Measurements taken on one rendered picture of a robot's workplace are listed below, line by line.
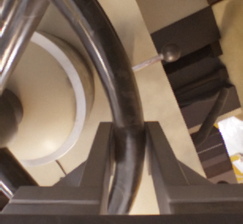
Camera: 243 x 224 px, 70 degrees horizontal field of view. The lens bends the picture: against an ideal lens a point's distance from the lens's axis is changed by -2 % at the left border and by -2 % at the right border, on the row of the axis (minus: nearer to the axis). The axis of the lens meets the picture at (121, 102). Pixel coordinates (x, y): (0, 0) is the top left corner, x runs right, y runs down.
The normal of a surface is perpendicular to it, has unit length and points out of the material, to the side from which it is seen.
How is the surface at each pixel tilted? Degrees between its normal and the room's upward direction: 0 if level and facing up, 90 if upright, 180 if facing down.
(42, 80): 119
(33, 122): 95
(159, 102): 90
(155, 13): 90
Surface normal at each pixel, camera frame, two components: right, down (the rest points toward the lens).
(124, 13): -0.01, 0.29
